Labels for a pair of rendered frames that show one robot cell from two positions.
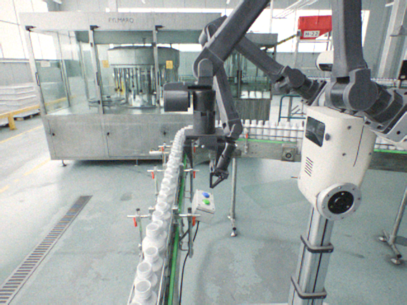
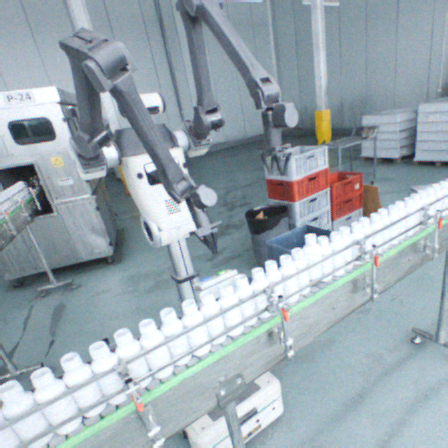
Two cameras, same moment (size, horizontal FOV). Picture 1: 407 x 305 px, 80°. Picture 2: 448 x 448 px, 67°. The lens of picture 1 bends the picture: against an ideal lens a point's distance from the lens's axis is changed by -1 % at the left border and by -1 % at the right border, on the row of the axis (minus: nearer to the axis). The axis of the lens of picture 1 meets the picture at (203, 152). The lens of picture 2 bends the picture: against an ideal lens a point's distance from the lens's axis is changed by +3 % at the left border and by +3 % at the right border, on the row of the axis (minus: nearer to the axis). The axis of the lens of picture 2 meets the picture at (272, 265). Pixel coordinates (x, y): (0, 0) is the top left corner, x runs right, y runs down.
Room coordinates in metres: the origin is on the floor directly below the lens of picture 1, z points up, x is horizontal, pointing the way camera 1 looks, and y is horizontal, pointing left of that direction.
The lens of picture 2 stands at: (1.33, 0.96, 1.63)
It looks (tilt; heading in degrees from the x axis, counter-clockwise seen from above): 26 degrees down; 236
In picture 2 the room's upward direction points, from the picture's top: 8 degrees counter-clockwise
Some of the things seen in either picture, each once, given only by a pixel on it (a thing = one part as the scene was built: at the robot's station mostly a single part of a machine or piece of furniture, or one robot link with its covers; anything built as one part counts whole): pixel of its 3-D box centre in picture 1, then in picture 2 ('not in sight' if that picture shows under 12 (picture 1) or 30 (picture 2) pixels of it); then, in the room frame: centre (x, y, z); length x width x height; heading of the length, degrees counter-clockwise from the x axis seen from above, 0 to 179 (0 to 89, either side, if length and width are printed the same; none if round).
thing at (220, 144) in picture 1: (210, 151); (272, 161); (0.61, -0.02, 1.44); 0.07 x 0.07 x 0.09; 1
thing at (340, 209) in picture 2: not in sight; (335, 203); (-1.73, -1.97, 0.33); 0.61 x 0.41 x 0.22; 5
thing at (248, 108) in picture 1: (233, 84); not in sight; (6.63, -0.79, 1.15); 1.63 x 1.62 x 2.30; 2
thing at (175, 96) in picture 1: (187, 86); (278, 107); (0.61, 0.04, 1.60); 0.12 x 0.09 x 0.12; 94
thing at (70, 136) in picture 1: (145, 89); not in sight; (5.20, 1.20, 1.18); 2.88 x 2.73 x 2.35; 92
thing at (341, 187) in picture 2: not in sight; (335, 186); (-1.73, -1.97, 0.55); 0.61 x 0.41 x 0.22; 5
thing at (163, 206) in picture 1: (163, 223); (273, 284); (0.80, 0.15, 1.08); 0.06 x 0.06 x 0.17
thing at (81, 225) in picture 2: not in sight; (43, 184); (1.12, -4.34, 1.00); 1.60 x 1.30 x 2.00; 74
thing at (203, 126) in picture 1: (203, 124); (273, 139); (0.61, 0.00, 1.51); 0.10 x 0.07 x 0.07; 91
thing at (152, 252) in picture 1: (153, 272); (323, 258); (0.56, 0.15, 1.08); 0.06 x 0.06 x 0.17
